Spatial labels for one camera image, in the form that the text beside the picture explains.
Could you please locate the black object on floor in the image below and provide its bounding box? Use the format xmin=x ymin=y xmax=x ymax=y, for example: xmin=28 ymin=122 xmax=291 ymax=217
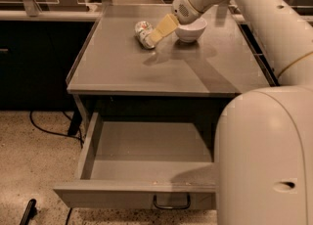
xmin=20 ymin=199 xmax=37 ymax=225

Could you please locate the left dark counter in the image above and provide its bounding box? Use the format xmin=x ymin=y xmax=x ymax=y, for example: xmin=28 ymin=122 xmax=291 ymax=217
xmin=0 ymin=0 xmax=95 ymax=111

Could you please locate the grey open top drawer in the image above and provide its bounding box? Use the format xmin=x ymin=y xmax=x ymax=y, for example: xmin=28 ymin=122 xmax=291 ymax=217
xmin=54 ymin=113 xmax=216 ymax=209

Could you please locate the black drawer handle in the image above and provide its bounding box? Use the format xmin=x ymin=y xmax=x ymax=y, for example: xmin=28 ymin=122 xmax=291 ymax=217
xmin=153 ymin=194 xmax=191 ymax=210

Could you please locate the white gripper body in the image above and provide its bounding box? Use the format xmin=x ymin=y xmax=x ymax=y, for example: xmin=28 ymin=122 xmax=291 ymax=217
xmin=172 ymin=0 xmax=226 ymax=24

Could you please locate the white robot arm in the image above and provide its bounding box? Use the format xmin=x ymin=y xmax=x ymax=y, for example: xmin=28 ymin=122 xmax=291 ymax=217
xmin=156 ymin=0 xmax=313 ymax=225

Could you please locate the black floor cable left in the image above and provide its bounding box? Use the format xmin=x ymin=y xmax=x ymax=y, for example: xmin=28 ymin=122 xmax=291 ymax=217
xmin=28 ymin=111 xmax=85 ymax=149

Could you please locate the grey cabinet table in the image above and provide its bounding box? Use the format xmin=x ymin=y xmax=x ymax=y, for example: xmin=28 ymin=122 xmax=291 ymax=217
xmin=66 ymin=4 xmax=280 ymax=137

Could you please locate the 7up soda can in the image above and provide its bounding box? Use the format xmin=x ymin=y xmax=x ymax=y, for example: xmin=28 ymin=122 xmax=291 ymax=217
xmin=134 ymin=21 xmax=156 ymax=49

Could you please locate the white ceramic bowl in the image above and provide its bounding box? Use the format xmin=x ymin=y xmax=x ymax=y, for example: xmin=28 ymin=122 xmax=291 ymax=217
xmin=175 ymin=18 xmax=207 ymax=43

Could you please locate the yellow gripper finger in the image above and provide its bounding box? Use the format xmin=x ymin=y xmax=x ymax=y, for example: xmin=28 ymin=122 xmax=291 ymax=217
xmin=149 ymin=14 xmax=179 ymax=44

